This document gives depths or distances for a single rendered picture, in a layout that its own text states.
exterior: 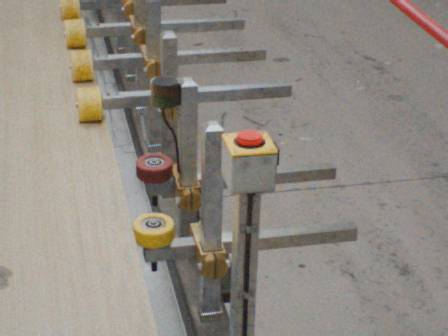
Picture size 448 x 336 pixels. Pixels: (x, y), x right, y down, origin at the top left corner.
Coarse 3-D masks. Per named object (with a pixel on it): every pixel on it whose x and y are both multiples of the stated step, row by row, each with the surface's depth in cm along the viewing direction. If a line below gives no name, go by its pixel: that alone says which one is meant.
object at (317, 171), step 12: (276, 168) 202; (288, 168) 202; (300, 168) 202; (312, 168) 203; (324, 168) 203; (168, 180) 196; (276, 180) 201; (288, 180) 202; (300, 180) 203; (312, 180) 203; (156, 192) 196; (168, 192) 196
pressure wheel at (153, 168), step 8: (144, 160) 195; (152, 160) 193; (160, 160) 195; (168, 160) 194; (136, 168) 193; (144, 168) 191; (152, 168) 191; (160, 168) 191; (168, 168) 192; (144, 176) 192; (152, 176) 191; (160, 176) 192; (168, 176) 193; (152, 200) 198
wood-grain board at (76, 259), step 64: (0, 0) 293; (0, 64) 243; (64, 64) 244; (0, 128) 208; (64, 128) 209; (0, 192) 182; (64, 192) 182; (0, 256) 162; (64, 256) 162; (128, 256) 162; (0, 320) 145; (64, 320) 146; (128, 320) 146
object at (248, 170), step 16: (224, 144) 134; (240, 144) 132; (272, 144) 133; (224, 160) 135; (240, 160) 130; (256, 160) 131; (272, 160) 131; (224, 176) 136; (240, 176) 132; (256, 176) 132; (272, 176) 133; (240, 192) 133; (256, 192) 134
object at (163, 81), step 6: (156, 78) 182; (162, 78) 182; (168, 78) 182; (174, 78) 182; (156, 84) 180; (162, 84) 180; (168, 84) 180; (174, 84) 180; (156, 96) 181; (174, 96) 181; (180, 108) 183; (162, 114) 184; (180, 114) 184; (168, 126) 186; (174, 132) 187; (174, 138) 187
